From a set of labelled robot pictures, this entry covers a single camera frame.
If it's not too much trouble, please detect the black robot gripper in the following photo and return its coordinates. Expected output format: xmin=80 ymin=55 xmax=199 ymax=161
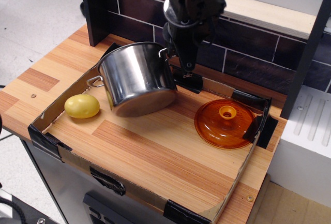
xmin=163 ymin=0 xmax=226 ymax=77

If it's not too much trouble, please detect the yellow potato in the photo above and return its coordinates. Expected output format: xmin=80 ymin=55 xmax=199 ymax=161
xmin=64 ymin=94 xmax=100 ymax=119

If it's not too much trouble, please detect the stainless steel pot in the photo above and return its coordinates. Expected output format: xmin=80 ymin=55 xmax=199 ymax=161
xmin=87 ymin=42 xmax=177 ymax=117

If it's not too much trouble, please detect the dark tiled backsplash shelf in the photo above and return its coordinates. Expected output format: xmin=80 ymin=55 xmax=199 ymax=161
xmin=80 ymin=0 xmax=331 ymax=120

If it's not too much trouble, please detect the black braided cable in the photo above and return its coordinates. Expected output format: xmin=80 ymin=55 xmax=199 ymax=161
xmin=0 ymin=198 xmax=31 ymax=224

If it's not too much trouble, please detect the orange glass lid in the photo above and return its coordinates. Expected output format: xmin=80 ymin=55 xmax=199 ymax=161
xmin=194 ymin=99 xmax=258 ymax=150

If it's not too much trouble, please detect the cardboard fence with black tape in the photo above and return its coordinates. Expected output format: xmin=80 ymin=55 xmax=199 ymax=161
xmin=28 ymin=41 xmax=277 ymax=223

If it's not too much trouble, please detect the black control panel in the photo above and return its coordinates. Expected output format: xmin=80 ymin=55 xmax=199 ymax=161
xmin=83 ymin=194 xmax=167 ymax=223

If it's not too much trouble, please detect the white ribbed sink unit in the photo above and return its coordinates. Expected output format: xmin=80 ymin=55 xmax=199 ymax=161
xmin=268 ymin=86 xmax=330 ymax=206

